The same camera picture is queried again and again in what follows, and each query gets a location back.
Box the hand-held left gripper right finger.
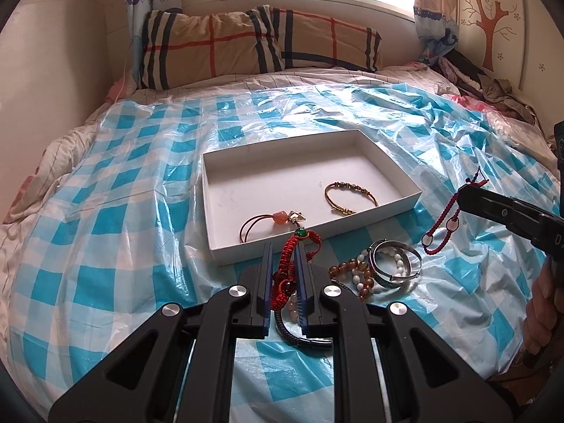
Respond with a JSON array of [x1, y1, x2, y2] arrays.
[[294, 243, 516, 423]]

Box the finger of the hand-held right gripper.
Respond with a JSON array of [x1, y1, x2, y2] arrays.
[[456, 185, 556, 241]]

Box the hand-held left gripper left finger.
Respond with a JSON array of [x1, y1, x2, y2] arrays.
[[48, 243, 274, 423]]

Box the black leather bracelet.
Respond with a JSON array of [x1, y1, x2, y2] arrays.
[[274, 303, 334, 350]]

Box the red knotted bracelet green bead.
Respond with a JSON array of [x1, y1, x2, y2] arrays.
[[270, 228, 322, 311]]

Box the red cord bracelet white rings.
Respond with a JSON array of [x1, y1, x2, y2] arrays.
[[421, 166, 489, 255]]

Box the amber bead bracelet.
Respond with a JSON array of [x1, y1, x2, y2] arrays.
[[328, 258, 375, 302]]

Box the white bead bracelet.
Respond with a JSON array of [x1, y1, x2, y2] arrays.
[[351, 247, 419, 301]]

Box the plain silver bangle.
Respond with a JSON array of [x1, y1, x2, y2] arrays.
[[368, 239, 424, 283]]

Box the engraved silver bangle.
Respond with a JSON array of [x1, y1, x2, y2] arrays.
[[371, 247, 415, 292]]

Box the white cardboard box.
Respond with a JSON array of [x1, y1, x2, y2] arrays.
[[202, 129, 423, 267]]

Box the person's right hand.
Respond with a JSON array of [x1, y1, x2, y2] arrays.
[[522, 258, 564, 357]]

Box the pile of clothes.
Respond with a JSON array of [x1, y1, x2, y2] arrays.
[[434, 48, 539, 125]]

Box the blue checkered plastic sheet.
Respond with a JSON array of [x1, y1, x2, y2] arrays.
[[9, 81, 560, 406]]

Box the plaid pillow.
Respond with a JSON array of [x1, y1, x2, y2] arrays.
[[140, 5, 286, 91], [269, 6, 383, 73]]

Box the pink cloth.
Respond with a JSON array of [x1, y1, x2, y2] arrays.
[[106, 77, 128, 103]]

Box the red cord pink stone bracelet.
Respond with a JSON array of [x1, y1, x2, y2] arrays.
[[239, 210, 309, 244]]

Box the gold wire bracelet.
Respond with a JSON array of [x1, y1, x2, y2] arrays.
[[325, 180, 380, 216]]

